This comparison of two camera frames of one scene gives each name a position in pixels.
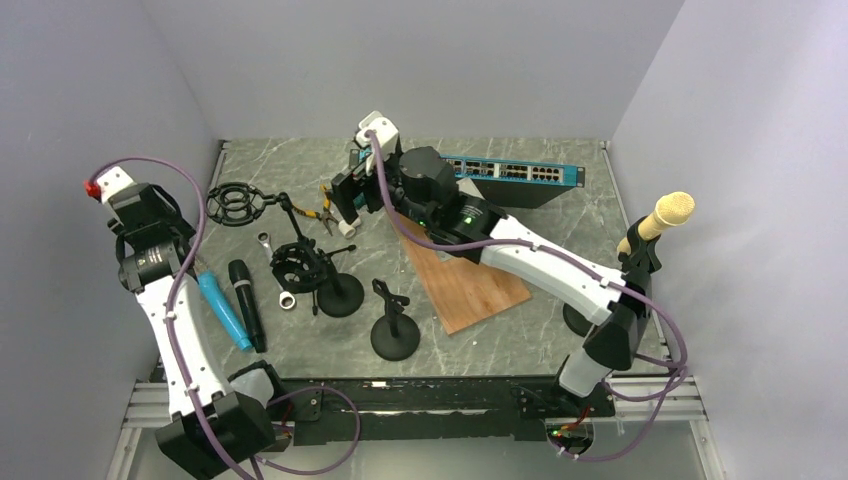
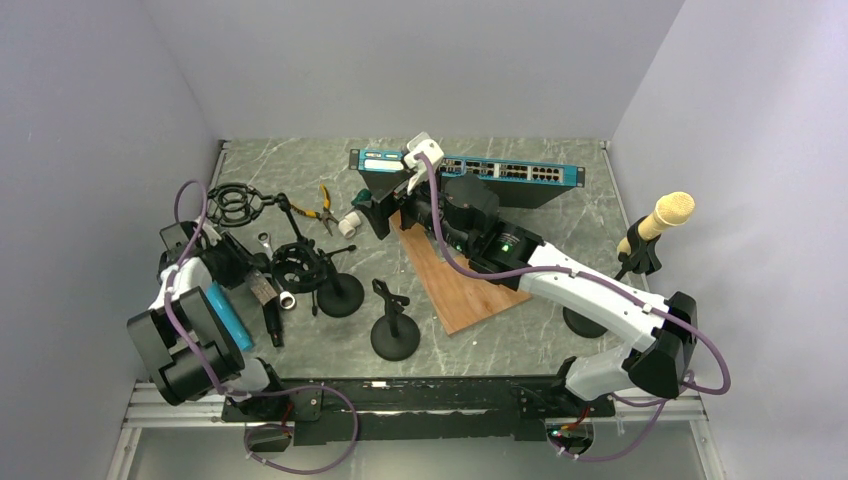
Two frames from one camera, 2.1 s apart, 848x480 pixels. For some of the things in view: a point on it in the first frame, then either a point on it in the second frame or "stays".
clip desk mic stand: (394, 336) stays
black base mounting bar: (430, 409) stays
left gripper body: (177, 224) → (232, 262)
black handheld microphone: (240, 273) → (274, 323)
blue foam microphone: (217, 296) stays
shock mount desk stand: (301, 267) stays
